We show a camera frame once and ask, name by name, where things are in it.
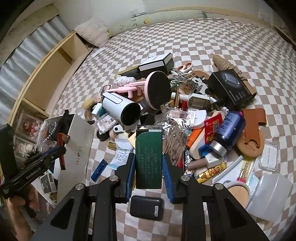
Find clear plastic nail case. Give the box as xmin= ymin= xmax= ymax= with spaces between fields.
xmin=97 ymin=115 xmax=116 ymax=133

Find white and blue sachet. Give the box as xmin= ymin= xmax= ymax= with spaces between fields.
xmin=109 ymin=139 xmax=135 ymax=171

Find pink floral picture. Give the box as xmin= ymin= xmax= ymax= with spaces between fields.
xmin=14 ymin=113 xmax=44 ymax=158

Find pink stand with black disc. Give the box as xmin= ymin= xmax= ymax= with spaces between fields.
xmin=107 ymin=71 xmax=173 ymax=110

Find round wooden coaster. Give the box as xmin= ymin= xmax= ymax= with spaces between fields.
xmin=236 ymin=128 xmax=265 ymax=158

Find white fluffy toy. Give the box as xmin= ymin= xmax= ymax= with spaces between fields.
xmin=115 ymin=75 xmax=136 ymax=86

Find white serrated edge packet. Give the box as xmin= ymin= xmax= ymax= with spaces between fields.
xmin=210 ymin=155 xmax=243 ymax=186

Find black cloth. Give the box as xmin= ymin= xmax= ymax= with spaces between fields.
xmin=55 ymin=110 xmax=75 ymax=137

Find white oval case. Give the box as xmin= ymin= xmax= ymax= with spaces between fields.
xmin=187 ymin=110 xmax=208 ymax=130

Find fluffy makeup brush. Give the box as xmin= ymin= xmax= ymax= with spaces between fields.
xmin=83 ymin=96 xmax=102 ymax=109

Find wooden bedside shelf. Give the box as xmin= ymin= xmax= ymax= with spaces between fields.
xmin=7 ymin=30 xmax=95 ymax=130

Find round wooden compact mirror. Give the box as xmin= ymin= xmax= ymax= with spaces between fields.
xmin=223 ymin=181 xmax=251 ymax=209

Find dark blue bottle silver cap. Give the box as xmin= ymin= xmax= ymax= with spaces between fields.
xmin=209 ymin=111 xmax=247 ymax=156

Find black product box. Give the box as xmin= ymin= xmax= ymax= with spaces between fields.
xmin=208 ymin=71 xmax=257 ymax=109

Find grey curtain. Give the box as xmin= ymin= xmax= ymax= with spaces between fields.
xmin=0 ymin=17 xmax=72 ymax=116

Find bead bracelet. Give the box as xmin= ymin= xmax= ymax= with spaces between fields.
xmin=42 ymin=122 xmax=57 ymax=142

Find person's left hand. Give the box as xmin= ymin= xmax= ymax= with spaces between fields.
xmin=7 ymin=184 xmax=40 ymax=237

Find green bolster pillow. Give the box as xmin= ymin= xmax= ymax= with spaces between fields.
xmin=107 ymin=10 xmax=207 ymax=37

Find small white grey box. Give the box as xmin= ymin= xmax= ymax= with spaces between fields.
xmin=40 ymin=173 xmax=57 ymax=194

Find beige twine spool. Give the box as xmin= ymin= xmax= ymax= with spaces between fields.
xmin=213 ymin=54 xmax=249 ymax=80

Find black and white gift box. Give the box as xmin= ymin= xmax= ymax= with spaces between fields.
xmin=138 ymin=54 xmax=174 ymax=77

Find blue pencil sharpener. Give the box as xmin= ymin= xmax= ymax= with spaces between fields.
xmin=198 ymin=145 xmax=212 ymax=158

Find white insulated bottle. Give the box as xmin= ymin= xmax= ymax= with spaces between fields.
xmin=102 ymin=91 xmax=141 ymax=127

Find brown leather piece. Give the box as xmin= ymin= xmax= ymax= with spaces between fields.
xmin=240 ymin=108 xmax=267 ymax=127

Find white cardboard box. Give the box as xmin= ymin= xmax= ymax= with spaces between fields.
xmin=38 ymin=112 xmax=96 ymax=204

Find brown perfume bottle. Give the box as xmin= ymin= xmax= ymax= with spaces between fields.
xmin=179 ymin=93 xmax=216 ymax=109

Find beige curtain valance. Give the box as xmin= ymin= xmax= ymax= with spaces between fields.
xmin=0 ymin=5 xmax=59 ymax=65

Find panda print coaster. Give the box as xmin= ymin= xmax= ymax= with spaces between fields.
xmin=187 ymin=70 xmax=211 ymax=95

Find clear labelled plastic box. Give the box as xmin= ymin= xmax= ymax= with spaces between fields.
xmin=258 ymin=140 xmax=279 ymax=172

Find orange handled scissors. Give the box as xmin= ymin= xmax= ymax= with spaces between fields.
xmin=177 ymin=62 xmax=193 ymax=72

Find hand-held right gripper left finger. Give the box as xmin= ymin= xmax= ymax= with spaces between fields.
xmin=30 ymin=152 xmax=137 ymax=241

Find blue lighter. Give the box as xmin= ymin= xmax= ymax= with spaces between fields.
xmin=91 ymin=160 xmax=108 ymax=182

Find yellow cartoon print packet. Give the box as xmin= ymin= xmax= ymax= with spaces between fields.
xmin=194 ymin=162 xmax=227 ymax=183

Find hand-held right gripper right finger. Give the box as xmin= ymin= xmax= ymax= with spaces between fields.
xmin=162 ymin=152 xmax=270 ymax=241

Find black power bank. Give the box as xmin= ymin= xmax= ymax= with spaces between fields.
xmin=129 ymin=195 xmax=164 ymax=221

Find red printed sachet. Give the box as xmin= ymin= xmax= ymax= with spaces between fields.
xmin=203 ymin=115 xmax=223 ymax=143

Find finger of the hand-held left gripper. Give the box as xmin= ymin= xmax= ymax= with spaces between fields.
xmin=37 ymin=146 xmax=67 ymax=160
xmin=22 ymin=154 xmax=62 ymax=171

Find foil bag of rope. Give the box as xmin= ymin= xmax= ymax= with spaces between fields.
xmin=162 ymin=110 xmax=193 ymax=166

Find white fluffy pillow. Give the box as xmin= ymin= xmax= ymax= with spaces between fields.
xmin=74 ymin=17 xmax=110 ymax=45

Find dark green case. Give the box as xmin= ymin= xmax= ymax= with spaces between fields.
xmin=135 ymin=128 xmax=163 ymax=189

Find translucent plastic container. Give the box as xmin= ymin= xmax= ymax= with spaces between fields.
xmin=246 ymin=174 xmax=296 ymax=223

